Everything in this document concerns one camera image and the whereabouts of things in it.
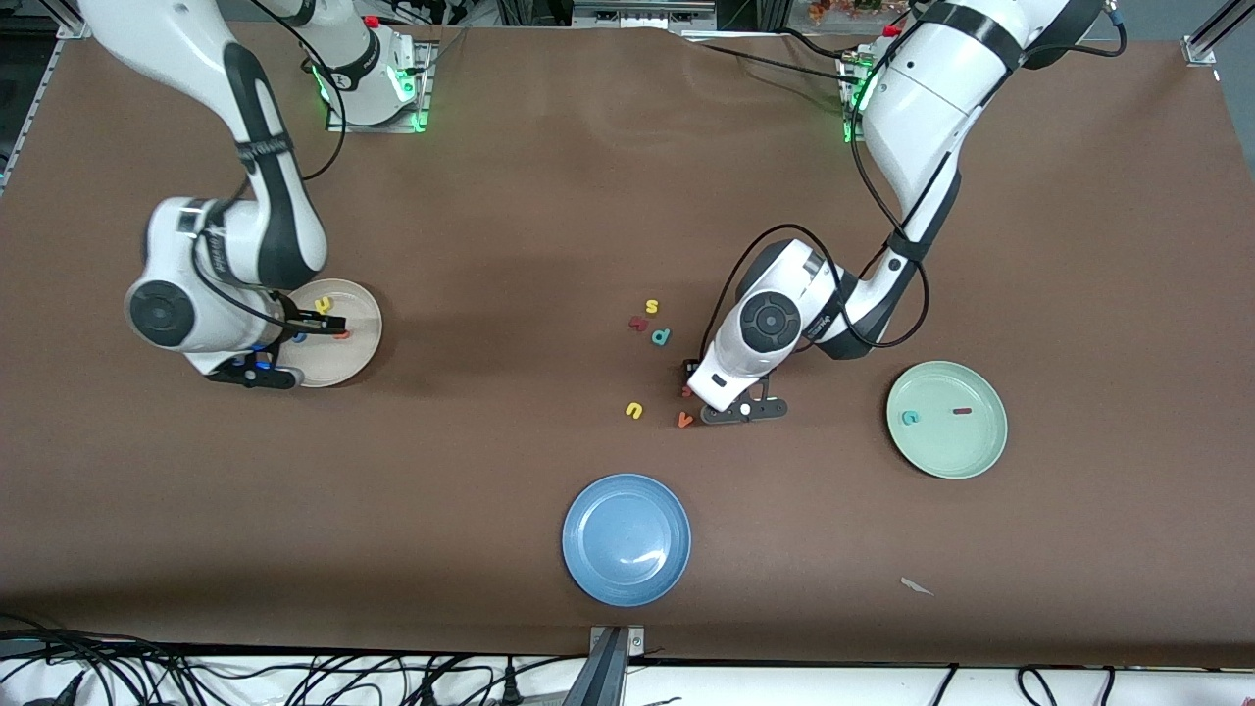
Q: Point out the green plate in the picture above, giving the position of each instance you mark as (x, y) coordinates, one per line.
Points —
(947, 441)

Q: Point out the blue plate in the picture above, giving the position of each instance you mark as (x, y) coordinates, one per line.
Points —
(627, 539)

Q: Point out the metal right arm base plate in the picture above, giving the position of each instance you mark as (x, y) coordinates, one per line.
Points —
(373, 127)

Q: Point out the brown table cover sheet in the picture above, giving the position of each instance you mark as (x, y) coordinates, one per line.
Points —
(588, 196)

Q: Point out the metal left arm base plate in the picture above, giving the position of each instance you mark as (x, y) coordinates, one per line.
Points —
(853, 140)

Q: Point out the white paper scrap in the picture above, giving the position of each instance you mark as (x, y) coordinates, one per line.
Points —
(917, 586)

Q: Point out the black power plug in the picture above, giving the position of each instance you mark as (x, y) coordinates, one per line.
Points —
(427, 694)
(511, 689)

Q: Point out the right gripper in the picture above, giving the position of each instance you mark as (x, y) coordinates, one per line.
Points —
(300, 317)

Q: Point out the metal table edge bracket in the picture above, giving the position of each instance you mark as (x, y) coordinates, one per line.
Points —
(613, 677)

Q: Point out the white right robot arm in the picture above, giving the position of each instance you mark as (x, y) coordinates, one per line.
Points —
(176, 49)

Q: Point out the pale beige plate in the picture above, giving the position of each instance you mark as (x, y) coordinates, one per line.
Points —
(358, 358)

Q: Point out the long aluminium frame rail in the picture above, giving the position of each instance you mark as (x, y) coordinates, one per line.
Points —
(25, 118)

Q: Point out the grey background device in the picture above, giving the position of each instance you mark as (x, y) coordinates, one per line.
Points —
(637, 15)

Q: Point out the short aluminium frame profile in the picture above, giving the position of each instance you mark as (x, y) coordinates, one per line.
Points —
(1211, 39)

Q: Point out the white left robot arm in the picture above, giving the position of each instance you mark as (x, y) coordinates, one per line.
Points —
(922, 108)

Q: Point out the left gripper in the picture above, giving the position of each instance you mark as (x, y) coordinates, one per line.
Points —
(689, 371)

